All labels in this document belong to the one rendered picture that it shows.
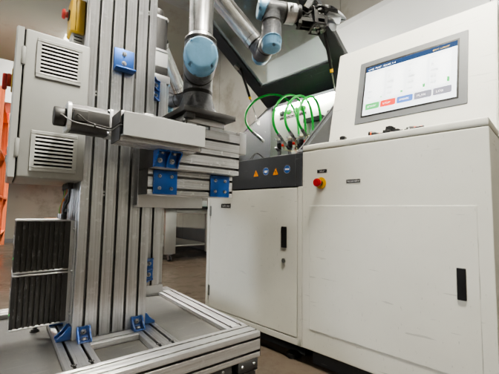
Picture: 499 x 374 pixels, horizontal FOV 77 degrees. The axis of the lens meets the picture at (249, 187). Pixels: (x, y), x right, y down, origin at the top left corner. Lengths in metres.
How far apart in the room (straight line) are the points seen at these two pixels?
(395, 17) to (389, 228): 2.51
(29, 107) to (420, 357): 1.51
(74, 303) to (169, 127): 0.68
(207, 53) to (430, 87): 0.96
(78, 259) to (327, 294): 0.97
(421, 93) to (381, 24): 1.99
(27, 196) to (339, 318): 6.87
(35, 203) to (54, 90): 6.45
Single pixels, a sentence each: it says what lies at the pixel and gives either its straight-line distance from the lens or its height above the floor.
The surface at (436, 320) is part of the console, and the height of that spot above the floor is 0.32.
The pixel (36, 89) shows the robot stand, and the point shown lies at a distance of 1.23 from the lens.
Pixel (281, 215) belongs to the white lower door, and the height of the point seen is 0.65.
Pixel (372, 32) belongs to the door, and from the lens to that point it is 3.56.
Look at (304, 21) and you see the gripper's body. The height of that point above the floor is 1.41.
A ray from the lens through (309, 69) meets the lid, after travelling 2.13.
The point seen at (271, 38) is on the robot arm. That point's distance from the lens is 1.29.
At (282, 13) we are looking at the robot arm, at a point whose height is 1.41.
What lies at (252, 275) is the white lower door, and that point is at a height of 0.34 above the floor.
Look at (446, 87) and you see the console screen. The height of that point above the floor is 1.19.
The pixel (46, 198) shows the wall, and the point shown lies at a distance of 7.64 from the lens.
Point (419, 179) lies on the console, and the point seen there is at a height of 0.79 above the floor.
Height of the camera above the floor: 0.67
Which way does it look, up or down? 4 degrees up
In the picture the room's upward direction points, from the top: 1 degrees clockwise
